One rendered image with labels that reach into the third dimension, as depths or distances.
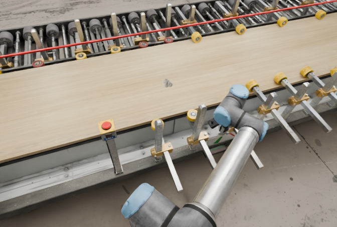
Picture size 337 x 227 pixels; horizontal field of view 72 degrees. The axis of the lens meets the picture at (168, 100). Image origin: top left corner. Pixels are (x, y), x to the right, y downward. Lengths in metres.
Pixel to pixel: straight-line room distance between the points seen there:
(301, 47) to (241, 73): 0.71
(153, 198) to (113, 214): 1.52
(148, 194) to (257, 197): 1.78
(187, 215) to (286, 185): 1.93
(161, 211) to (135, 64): 1.35
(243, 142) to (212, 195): 0.27
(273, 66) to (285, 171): 1.09
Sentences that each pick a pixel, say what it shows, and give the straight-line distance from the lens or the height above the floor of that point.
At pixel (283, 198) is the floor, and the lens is 2.53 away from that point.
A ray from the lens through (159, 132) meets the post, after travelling 1.28.
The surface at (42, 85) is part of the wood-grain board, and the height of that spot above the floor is 0.90.
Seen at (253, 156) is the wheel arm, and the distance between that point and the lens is 1.56.
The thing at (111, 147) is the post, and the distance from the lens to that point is 1.28.
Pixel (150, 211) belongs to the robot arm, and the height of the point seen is 1.45.
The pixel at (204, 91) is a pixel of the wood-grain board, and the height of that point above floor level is 0.90.
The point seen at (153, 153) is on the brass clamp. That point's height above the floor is 0.83.
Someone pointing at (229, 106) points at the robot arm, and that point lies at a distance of 1.09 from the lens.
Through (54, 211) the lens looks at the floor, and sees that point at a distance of 2.38.
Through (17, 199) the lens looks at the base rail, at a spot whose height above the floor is 0.70.
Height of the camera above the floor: 2.15
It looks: 50 degrees down
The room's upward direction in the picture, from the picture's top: 4 degrees clockwise
